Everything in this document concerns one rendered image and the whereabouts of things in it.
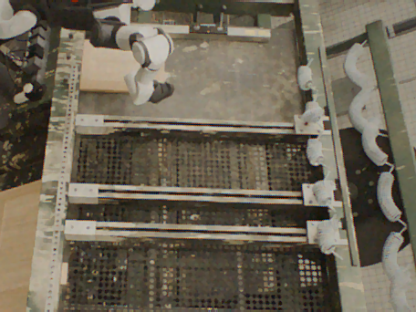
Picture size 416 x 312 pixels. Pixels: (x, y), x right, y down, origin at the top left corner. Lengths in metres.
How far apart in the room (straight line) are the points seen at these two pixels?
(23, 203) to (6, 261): 0.30
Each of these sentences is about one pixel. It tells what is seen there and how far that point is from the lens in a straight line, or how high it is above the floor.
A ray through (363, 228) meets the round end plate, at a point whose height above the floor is 1.90.
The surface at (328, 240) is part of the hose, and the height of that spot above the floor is 1.86.
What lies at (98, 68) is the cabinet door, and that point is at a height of 0.96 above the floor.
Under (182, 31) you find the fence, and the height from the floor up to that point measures 1.31.
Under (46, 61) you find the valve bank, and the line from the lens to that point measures 2.76.
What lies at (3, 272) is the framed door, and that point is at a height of 0.38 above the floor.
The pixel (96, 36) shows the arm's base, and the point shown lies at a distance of 2.13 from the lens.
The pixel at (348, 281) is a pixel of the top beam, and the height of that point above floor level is 1.89.
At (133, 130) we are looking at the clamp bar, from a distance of 2.45.
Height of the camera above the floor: 2.29
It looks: 29 degrees down
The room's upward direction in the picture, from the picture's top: 76 degrees clockwise
